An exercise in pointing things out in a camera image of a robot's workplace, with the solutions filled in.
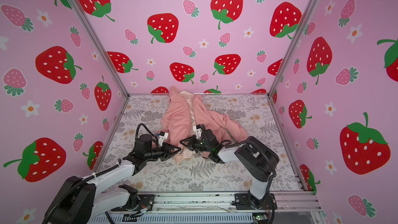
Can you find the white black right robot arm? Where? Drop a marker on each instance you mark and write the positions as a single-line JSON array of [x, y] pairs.
[[259, 160]]

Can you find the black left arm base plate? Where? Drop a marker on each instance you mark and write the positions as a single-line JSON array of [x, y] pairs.
[[137, 203]]

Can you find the pink Snoopy hooded jacket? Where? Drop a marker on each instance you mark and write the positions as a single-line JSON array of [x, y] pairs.
[[186, 110]]

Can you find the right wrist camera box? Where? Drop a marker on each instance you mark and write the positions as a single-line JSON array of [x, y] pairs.
[[198, 130]]

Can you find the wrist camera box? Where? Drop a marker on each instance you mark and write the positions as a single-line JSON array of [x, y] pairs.
[[198, 130], [161, 138]]

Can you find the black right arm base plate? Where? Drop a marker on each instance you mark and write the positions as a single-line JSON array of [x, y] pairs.
[[248, 202]]

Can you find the aluminium frame corner post right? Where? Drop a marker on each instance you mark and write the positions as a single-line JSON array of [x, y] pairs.
[[306, 17]]

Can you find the aluminium frame corner post left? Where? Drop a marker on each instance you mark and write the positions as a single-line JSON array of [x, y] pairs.
[[81, 15]]

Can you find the aluminium frame corner post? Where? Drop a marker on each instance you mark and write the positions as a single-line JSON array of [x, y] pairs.
[[81, 15], [306, 17]]

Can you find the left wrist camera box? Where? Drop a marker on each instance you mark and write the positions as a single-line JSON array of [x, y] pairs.
[[161, 138]]

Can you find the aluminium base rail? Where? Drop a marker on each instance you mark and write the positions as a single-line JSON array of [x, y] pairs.
[[293, 207]]

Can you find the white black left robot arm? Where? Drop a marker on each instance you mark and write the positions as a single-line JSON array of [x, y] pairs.
[[81, 199]]

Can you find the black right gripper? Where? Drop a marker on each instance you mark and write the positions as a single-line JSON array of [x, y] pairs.
[[192, 140]]

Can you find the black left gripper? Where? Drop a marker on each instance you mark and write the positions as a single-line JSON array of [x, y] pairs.
[[167, 152]]

